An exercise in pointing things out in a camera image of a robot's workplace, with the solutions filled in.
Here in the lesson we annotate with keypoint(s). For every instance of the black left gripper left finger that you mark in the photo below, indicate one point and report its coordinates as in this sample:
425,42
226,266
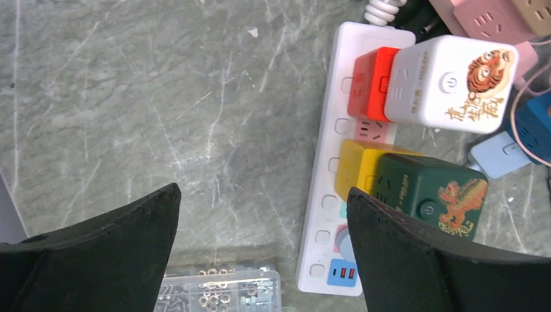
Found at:
114,261

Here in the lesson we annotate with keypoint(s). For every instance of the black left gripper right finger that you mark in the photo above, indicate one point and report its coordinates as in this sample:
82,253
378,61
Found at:
407,265

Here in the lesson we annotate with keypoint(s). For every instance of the light blue round plug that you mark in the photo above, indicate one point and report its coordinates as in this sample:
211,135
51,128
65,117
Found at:
343,244

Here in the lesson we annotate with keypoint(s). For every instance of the green cube socket lion print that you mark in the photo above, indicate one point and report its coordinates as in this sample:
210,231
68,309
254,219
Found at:
442,194

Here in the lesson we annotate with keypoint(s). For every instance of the white power strip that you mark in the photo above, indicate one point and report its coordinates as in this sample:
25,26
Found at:
320,267

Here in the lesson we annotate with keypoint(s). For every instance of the white cube socket tiger print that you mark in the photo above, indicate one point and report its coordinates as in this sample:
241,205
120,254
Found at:
453,83

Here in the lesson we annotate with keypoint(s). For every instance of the dark blue cube socket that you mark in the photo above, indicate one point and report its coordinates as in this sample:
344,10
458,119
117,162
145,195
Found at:
533,127

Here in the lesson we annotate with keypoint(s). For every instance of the light blue power strip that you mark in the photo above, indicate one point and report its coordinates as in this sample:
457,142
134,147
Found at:
497,156

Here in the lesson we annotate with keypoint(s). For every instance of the yellow cube socket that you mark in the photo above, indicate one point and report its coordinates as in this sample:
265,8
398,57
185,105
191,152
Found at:
357,164

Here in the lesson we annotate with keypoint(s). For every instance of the red cube socket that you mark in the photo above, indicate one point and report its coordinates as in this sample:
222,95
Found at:
370,80

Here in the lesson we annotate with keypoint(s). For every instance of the beige cube socket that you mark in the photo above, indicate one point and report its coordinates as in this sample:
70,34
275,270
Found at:
536,14

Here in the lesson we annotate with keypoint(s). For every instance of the clear plastic screw box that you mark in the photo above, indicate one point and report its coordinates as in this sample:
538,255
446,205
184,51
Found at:
227,287

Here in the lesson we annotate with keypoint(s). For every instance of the pink power strip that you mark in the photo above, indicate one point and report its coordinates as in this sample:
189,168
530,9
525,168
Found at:
494,21

